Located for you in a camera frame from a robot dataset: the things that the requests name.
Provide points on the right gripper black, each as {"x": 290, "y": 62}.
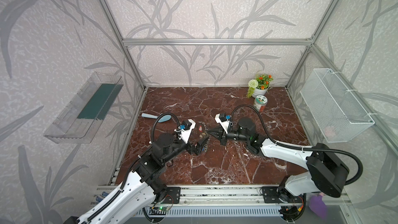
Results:
{"x": 223, "y": 135}

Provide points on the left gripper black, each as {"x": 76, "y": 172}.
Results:
{"x": 194, "y": 148}

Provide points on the metal key ring plate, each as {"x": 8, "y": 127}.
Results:
{"x": 203, "y": 133}

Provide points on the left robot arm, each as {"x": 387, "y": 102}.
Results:
{"x": 141, "y": 185}

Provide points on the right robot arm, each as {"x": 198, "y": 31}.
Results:
{"x": 328, "y": 170}

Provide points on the light blue toy shovel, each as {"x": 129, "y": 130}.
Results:
{"x": 162, "y": 119}

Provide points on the small printed jar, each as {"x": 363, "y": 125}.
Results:
{"x": 260, "y": 103}

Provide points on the potted artificial flower plant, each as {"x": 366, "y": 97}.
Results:
{"x": 259, "y": 85}

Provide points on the blue dotted work glove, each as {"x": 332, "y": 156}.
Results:
{"x": 101, "y": 196}

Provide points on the purple pink toy shovel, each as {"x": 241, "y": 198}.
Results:
{"x": 317, "y": 205}

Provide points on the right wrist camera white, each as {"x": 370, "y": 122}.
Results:
{"x": 224, "y": 120}

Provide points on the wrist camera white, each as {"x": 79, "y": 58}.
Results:
{"x": 184, "y": 130}
{"x": 224, "y": 120}

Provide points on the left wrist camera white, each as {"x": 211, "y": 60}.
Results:
{"x": 184, "y": 130}

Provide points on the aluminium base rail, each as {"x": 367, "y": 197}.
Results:
{"x": 231, "y": 201}

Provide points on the clear plastic wall shelf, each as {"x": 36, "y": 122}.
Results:
{"x": 83, "y": 116}

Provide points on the white wire mesh basket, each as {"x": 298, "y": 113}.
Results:
{"x": 338, "y": 113}

